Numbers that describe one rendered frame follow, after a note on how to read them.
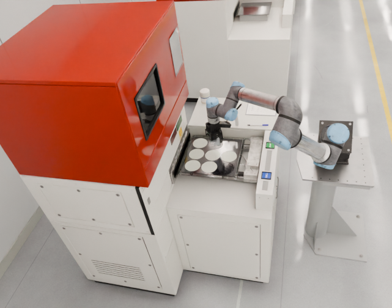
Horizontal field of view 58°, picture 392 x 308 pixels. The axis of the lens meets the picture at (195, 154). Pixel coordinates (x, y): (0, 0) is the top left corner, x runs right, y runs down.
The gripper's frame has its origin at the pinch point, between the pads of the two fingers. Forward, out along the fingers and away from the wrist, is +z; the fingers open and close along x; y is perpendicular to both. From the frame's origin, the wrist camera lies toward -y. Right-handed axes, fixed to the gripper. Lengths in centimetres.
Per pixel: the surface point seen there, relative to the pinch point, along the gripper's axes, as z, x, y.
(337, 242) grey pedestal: 95, 56, -64
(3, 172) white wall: 32, -105, 140
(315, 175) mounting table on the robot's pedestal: 14, 45, -40
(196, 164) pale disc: 6.5, 1.5, 19.0
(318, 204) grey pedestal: 54, 42, -52
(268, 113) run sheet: -0.4, -6.8, -44.0
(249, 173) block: 5.6, 28.3, -3.7
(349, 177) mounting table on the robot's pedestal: 14, 58, -55
